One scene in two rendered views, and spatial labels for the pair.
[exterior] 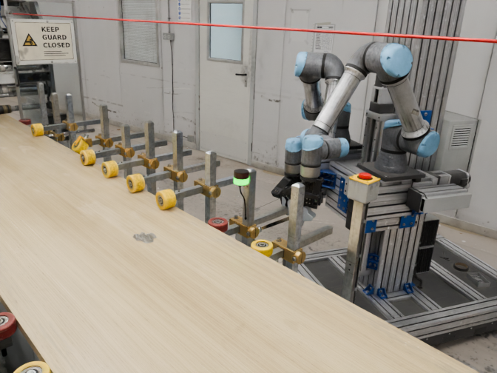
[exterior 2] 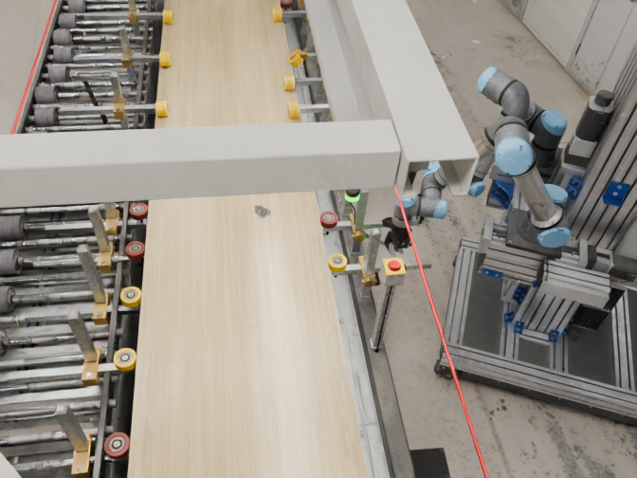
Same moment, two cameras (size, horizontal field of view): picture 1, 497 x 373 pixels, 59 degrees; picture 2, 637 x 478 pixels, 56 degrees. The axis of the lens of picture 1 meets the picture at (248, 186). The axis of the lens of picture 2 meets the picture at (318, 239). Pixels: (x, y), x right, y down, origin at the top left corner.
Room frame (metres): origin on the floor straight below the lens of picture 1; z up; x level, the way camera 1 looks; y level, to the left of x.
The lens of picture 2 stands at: (0.02, -0.86, 2.82)
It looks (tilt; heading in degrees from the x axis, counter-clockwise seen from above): 48 degrees down; 33
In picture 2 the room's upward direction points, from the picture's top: 5 degrees clockwise
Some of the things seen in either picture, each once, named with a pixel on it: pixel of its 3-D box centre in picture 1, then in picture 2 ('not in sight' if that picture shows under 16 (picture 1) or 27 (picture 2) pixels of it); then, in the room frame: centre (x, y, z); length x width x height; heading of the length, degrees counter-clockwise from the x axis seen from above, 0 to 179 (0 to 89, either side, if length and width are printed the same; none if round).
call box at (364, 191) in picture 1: (363, 189); (392, 272); (1.29, -0.36, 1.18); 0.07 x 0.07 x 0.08; 44
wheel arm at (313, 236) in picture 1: (296, 244); (381, 267); (1.56, -0.20, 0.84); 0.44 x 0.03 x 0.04; 134
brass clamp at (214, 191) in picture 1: (207, 188); not in sight; (1.85, 0.19, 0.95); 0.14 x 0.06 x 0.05; 44
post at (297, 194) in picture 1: (293, 243); (369, 268); (1.48, -0.18, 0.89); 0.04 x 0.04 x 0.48; 44
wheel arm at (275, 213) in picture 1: (252, 222); (370, 224); (1.73, -0.02, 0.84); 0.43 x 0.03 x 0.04; 134
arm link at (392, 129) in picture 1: (397, 133); (548, 203); (1.97, -0.67, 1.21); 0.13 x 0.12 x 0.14; 29
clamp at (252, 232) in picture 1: (243, 227); (355, 228); (1.67, 0.01, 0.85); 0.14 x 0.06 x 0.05; 44
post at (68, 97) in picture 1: (72, 129); (310, 20); (2.92, 1.21, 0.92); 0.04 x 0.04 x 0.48; 44
